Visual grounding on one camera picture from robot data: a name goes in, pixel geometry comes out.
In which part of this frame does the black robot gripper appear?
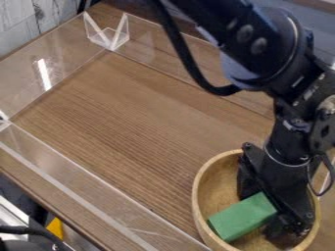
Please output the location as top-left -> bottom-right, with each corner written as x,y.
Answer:
236,141 -> 320,240

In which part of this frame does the green rectangular block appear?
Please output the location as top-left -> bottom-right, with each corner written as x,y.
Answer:
207,192 -> 278,242

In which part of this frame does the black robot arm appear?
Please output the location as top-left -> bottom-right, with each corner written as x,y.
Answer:
170,0 -> 335,237

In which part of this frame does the brown wooden bowl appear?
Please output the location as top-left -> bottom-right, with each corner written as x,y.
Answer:
191,149 -> 322,251

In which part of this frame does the yellow object under table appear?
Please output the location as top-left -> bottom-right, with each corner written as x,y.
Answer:
47,218 -> 64,240

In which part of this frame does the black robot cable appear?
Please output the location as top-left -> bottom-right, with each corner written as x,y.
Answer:
155,0 -> 243,97

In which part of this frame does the clear acrylic corner bracket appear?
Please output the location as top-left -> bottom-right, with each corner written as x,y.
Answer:
83,13 -> 130,52

